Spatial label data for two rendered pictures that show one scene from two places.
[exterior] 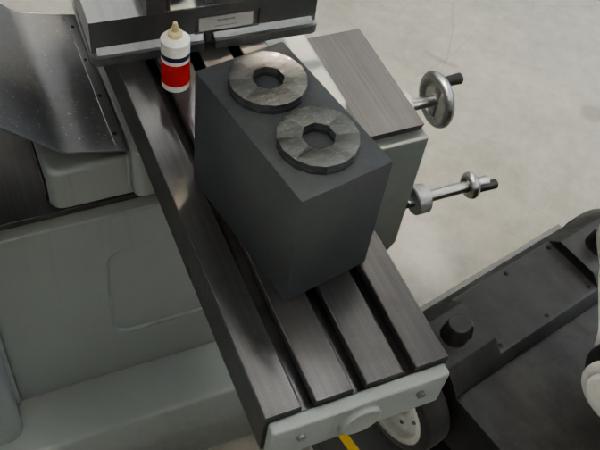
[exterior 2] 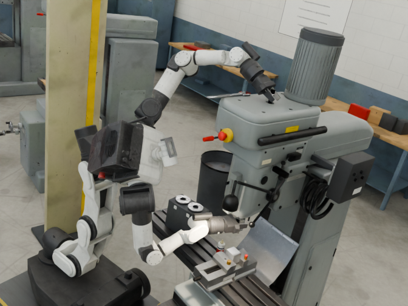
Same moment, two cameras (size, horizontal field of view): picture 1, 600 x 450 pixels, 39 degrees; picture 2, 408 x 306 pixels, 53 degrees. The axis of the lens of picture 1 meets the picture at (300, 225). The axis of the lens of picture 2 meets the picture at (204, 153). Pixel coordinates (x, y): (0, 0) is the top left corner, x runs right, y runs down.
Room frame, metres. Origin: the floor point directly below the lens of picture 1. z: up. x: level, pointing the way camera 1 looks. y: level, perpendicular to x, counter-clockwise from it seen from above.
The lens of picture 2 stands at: (2.69, -0.41, 2.41)
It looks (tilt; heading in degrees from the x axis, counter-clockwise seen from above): 25 degrees down; 167
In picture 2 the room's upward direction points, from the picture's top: 11 degrees clockwise
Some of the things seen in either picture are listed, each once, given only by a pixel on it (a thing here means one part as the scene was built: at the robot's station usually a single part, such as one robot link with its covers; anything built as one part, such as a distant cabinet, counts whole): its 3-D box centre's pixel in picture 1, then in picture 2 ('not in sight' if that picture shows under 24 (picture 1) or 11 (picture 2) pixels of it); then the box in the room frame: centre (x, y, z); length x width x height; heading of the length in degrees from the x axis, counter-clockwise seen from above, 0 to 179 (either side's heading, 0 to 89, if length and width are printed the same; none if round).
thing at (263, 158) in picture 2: not in sight; (265, 143); (0.99, 0.27, 1.68); 0.34 x 0.24 x 0.10; 121
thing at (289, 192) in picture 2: not in sight; (275, 176); (0.92, 0.40, 1.47); 0.24 x 0.19 x 0.26; 31
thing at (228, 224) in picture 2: not in sight; (223, 224); (1.04, 0.14, 1.23); 0.13 x 0.12 x 0.10; 13
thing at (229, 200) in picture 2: not in sight; (231, 201); (1.20, 0.10, 1.48); 0.07 x 0.07 x 0.06
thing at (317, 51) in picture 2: not in sight; (313, 66); (0.89, 0.45, 2.05); 0.20 x 0.20 x 0.32
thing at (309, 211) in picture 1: (284, 167); (186, 217); (0.67, 0.03, 1.02); 0.22 x 0.12 x 0.20; 41
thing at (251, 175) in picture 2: not in sight; (250, 183); (1.01, 0.24, 1.47); 0.21 x 0.19 x 0.32; 31
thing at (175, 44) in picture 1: (175, 54); (220, 247); (0.89, 0.21, 0.97); 0.04 x 0.04 x 0.11
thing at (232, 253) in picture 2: not in sight; (232, 255); (1.02, 0.24, 1.03); 0.06 x 0.05 x 0.06; 28
